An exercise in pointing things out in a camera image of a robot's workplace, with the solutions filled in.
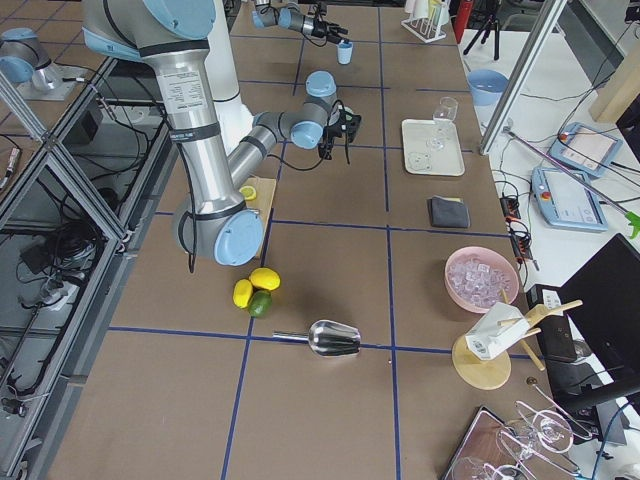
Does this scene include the wooden cup stand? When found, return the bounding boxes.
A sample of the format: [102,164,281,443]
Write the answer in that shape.
[452,300,583,390]

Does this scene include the black tripod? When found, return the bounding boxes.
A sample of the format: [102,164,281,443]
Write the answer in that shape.
[463,0,501,61]

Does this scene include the yellow lemon rear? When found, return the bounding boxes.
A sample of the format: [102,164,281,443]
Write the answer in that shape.
[232,279,254,309]

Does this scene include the white wire cup rack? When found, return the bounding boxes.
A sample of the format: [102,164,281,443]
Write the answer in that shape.
[401,0,449,44]

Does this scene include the light blue cup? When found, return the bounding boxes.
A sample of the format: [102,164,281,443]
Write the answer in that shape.
[337,41,354,65]

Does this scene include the red cylinder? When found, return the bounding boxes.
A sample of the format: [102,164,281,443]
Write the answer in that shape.
[453,0,474,43]

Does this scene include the white cup on stand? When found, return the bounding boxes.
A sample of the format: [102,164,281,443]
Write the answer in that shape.
[465,302,530,361]

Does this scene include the black monitor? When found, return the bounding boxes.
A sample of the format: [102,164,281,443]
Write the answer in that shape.
[526,234,639,413]

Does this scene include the green lime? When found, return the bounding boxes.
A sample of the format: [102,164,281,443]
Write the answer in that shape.
[247,290,272,318]

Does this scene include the rod with green tip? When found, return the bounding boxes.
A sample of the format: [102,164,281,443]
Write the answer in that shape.
[502,126,639,239]

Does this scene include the blue bowl with fork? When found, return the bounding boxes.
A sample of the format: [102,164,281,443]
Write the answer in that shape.
[467,69,509,107]

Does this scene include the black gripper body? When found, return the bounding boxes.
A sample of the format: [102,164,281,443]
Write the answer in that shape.
[312,18,331,39]
[322,108,344,140]

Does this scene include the glasses on dark tray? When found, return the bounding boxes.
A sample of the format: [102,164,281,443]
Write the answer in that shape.
[440,401,594,479]

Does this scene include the yellow lemon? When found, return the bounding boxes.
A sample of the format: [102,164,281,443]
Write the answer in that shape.
[232,279,254,309]
[249,267,281,291]

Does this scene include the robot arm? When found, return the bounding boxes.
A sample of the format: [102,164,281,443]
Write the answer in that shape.
[83,0,361,266]
[252,1,349,46]

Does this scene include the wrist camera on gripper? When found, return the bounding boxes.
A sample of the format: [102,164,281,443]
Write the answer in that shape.
[314,1,327,18]
[337,102,362,131]

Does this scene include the far teach pendant tablet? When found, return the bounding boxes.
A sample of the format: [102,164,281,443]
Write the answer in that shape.
[548,122,622,178]

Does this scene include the teach pendant tablet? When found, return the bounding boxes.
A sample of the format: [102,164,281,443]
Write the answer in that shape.
[548,122,622,178]
[531,167,608,232]

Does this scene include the lemon half slice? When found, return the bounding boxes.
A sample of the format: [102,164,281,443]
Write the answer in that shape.
[240,185,257,201]

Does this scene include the bamboo cutting board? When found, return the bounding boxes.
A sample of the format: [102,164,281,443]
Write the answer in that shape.
[241,176,277,259]

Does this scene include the pink bowl with ice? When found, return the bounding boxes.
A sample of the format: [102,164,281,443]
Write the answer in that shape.
[444,246,520,313]

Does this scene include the near teach pendant tablet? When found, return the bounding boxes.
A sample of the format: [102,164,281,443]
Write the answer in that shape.
[531,167,608,232]

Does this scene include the cream bear tray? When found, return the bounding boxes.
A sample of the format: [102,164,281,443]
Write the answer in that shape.
[401,119,465,177]

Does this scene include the clear wine glass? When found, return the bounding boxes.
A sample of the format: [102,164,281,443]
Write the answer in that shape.
[426,96,459,151]

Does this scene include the yellow lemon front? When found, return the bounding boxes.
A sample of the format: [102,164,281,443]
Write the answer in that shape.
[249,267,281,291]

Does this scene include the aluminium frame post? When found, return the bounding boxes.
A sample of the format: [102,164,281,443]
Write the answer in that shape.
[479,0,568,155]

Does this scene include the steel ice scoop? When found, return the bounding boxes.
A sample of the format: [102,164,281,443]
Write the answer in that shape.
[272,319,361,357]

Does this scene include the grey folded cloth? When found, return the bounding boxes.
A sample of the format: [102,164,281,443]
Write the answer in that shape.
[427,196,470,228]

